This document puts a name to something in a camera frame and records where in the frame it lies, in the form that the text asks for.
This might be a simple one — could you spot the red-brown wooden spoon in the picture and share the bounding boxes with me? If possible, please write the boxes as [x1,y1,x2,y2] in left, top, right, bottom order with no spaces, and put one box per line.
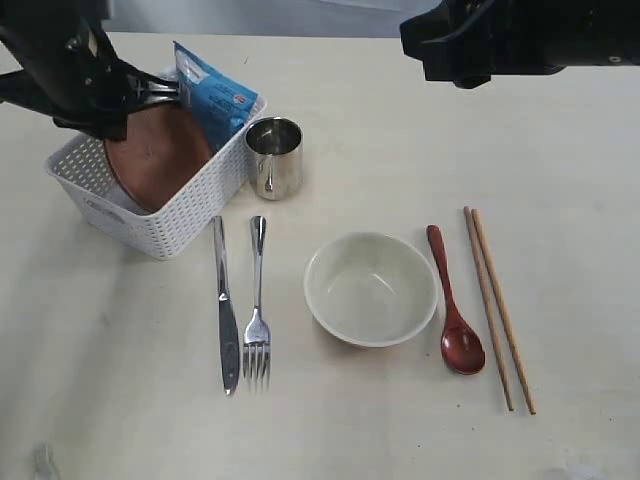
[426,225,486,375]

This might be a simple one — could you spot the shiny steel cup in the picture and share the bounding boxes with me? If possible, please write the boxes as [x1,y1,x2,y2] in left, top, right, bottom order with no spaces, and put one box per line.
[244,116,303,201]

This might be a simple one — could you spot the brown round plate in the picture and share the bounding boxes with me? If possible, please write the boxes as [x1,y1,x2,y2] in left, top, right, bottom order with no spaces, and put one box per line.
[104,104,214,212]

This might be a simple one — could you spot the steel spoon long handle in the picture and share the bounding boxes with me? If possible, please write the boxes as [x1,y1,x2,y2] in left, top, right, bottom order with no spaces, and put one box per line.
[242,215,271,385]

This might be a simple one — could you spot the white perforated plastic basket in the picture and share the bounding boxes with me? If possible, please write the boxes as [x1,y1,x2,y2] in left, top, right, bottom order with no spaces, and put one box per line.
[45,96,266,260]

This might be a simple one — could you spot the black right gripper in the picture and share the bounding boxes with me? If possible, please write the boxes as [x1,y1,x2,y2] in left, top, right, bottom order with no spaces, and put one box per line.
[400,0,639,89]

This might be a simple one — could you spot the blue snack packet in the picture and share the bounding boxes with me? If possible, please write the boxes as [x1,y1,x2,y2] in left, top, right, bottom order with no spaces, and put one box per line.
[174,42,258,150]

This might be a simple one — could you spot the wooden chopstick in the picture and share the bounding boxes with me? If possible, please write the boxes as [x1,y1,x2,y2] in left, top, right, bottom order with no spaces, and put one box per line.
[471,209,537,415]
[463,206,514,412]

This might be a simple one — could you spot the white curtain backdrop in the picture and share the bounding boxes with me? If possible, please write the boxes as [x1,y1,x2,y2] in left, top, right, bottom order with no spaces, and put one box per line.
[104,0,437,38]

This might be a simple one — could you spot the white ceramic bowl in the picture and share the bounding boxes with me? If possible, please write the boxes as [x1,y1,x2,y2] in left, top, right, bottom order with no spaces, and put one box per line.
[303,232,438,348]

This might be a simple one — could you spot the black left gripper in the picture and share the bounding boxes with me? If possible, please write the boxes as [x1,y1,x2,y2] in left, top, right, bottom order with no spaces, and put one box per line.
[1,1,180,141]

